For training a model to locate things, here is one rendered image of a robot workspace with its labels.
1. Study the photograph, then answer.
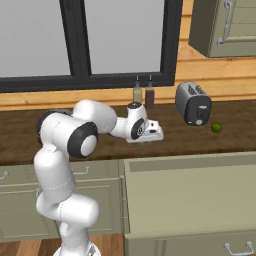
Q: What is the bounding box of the green lime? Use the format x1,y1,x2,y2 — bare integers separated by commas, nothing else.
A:
210,121,224,134

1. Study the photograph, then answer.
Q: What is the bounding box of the black framed window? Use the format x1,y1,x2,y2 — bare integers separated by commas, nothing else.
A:
0,0,184,94

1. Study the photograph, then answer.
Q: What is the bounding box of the silver open drawer handle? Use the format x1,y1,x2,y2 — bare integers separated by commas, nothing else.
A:
223,241,255,256

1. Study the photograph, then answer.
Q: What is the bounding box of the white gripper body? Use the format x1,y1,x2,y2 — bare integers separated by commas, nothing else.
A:
126,127,165,145

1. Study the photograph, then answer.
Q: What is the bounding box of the olive green closed drawer front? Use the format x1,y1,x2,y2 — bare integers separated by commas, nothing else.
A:
0,163,38,195
69,159,122,186

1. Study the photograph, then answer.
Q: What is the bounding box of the olive green cupboard door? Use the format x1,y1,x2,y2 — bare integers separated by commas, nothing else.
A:
73,184,124,235
0,191,62,242

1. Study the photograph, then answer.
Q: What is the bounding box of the pale yellow oil bottle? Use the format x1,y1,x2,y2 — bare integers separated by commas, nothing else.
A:
132,75,143,105

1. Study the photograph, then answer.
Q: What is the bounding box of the olive green wall cupboard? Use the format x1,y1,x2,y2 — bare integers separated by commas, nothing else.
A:
188,0,256,59

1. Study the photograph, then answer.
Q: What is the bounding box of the silver wall cupboard handle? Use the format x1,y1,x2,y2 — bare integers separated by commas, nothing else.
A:
216,0,233,47

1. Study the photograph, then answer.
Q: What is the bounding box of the olive green open drawer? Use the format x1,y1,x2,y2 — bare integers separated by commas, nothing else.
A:
123,151,256,256

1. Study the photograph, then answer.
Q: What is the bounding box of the dark brown sauce bottle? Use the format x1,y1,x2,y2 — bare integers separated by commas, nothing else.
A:
144,74,156,110

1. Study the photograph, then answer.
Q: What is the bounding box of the grey toaster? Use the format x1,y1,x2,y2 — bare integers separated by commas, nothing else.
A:
174,81,213,127

